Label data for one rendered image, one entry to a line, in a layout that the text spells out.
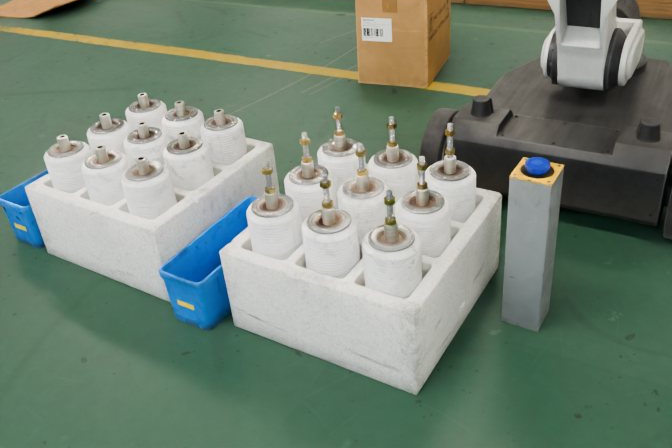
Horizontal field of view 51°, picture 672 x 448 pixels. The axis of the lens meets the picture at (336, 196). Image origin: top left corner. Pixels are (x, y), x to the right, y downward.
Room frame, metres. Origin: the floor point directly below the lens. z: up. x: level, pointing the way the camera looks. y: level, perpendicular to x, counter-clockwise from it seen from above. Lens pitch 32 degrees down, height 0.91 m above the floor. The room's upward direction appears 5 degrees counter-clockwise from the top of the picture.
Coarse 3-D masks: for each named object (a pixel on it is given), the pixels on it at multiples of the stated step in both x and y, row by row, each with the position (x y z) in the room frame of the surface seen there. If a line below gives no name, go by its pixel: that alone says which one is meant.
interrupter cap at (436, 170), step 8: (456, 160) 1.15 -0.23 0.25; (432, 168) 1.13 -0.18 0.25; (440, 168) 1.13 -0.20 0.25; (456, 168) 1.13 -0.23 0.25; (464, 168) 1.12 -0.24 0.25; (432, 176) 1.11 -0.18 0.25; (440, 176) 1.10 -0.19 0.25; (448, 176) 1.10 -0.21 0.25; (456, 176) 1.10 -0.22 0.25; (464, 176) 1.09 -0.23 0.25
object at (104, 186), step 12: (84, 168) 1.27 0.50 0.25; (108, 168) 1.26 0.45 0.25; (120, 168) 1.27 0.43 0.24; (84, 180) 1.28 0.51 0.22; (96, 180) 1.25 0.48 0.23; (108, 180) 1.25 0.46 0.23; (120, 180) 1.26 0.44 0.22; (96, 192) 1.25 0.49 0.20; (108, 192) 1.25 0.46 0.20; (120, 192) 1.26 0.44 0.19; (108, 204) 1.25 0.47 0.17
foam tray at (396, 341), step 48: (336, 192) 1.20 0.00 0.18; (480, 192) 1.15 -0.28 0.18; (240, 240) 1.06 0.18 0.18; (480, 240) 1.05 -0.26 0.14; (240, 288) 1.02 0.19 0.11; (288, 288) 0.95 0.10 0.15; (336, 288) 0.90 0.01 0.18; (432, 288) 0.88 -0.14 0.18; (480, 288) 1.06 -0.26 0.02; (288, 336) 0.96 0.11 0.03; (336, 336) 0.90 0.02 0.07; (384, 336) 0.85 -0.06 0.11; (432, 336) 0.87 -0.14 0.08
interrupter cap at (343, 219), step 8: (336, 208) 1.02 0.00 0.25; (312, 216) 1.01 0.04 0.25; (320, 216) 1.01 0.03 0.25; (336, 216) 1.01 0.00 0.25; (344, 216) 1.00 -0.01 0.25; (312, 224) 0.98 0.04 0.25; (320, 224) 0.99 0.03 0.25; (336, 224) 0.98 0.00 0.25; (344, 224) 0.98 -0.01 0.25; (320, 232) 0.96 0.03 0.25; (328, 232) 0.96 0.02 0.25; (336, 232) 0.96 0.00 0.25
